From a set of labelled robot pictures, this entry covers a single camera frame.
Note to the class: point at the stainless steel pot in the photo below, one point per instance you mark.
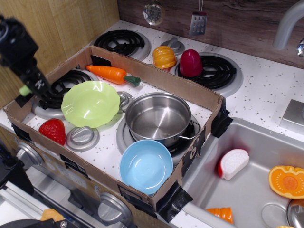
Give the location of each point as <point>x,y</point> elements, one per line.
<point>159,116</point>

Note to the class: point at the light green plastic bowl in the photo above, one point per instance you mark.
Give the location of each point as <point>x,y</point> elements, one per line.
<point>91,103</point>

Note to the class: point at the grey oven knob right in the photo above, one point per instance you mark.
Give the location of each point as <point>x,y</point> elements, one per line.
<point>111,210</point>

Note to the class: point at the grey stove knob middle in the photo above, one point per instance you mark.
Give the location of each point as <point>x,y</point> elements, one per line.
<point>125,100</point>

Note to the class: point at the orange toy pepper piece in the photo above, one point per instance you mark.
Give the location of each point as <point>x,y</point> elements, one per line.
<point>223,213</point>

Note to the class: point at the grey oven knob left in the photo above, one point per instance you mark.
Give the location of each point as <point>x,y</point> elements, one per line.
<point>28,156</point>

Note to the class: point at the orange toy pumpkin half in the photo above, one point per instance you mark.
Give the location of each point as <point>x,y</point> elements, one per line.
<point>287,181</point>

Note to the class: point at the black coil burner under pot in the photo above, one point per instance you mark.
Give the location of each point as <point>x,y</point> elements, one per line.
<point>175,144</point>

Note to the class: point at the grey stove knob back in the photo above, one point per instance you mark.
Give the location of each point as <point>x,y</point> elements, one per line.
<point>177,47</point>

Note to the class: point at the red toy strawberry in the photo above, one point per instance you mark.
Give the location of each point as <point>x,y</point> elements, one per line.
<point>54,129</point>

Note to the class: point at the grey toy faucet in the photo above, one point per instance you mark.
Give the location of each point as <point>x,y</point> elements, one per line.
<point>287,24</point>

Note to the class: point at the grey stove knob front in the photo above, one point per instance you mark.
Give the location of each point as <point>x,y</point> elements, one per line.
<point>82,139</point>

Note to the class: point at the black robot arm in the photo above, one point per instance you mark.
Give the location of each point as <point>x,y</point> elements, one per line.
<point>17,50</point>

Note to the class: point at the grey oven knob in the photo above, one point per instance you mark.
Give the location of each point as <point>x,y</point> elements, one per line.
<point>111,210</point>
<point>28,156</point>

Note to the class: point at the orange toy carrot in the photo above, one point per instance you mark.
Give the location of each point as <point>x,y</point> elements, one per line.
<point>113,74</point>

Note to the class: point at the hanging metal strainer ladle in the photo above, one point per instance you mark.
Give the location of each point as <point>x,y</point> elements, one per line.
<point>154,13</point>

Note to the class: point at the yellow orange toy pepper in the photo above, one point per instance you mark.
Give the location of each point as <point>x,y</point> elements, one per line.
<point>163,57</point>

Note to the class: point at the light blue plastic bowl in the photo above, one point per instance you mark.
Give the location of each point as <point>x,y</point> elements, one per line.
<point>146,165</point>

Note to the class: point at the green toy broccoli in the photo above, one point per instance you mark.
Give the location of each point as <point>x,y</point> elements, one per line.
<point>25,91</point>

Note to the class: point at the hanging metal spatula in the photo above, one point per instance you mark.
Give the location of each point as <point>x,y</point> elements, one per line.
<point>198,21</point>

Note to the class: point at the cardboard fence with black tape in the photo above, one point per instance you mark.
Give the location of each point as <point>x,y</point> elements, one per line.
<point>134,142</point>

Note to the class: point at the grey stove knob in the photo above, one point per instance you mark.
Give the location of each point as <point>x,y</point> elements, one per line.
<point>177,47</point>
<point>82,139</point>
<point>125,100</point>

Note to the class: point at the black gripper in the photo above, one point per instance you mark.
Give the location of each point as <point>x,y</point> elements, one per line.
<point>17,49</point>

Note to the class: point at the red white toy radish slice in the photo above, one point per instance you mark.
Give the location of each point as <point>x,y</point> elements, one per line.
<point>232,162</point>

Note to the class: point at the dark red toy pepper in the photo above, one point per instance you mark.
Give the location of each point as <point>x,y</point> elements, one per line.
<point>190,63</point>

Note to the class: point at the black coil burner back right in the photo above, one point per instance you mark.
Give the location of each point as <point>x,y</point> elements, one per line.
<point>217,72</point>

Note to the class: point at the black coil burner back left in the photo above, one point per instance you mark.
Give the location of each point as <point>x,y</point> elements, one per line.
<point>124,42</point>

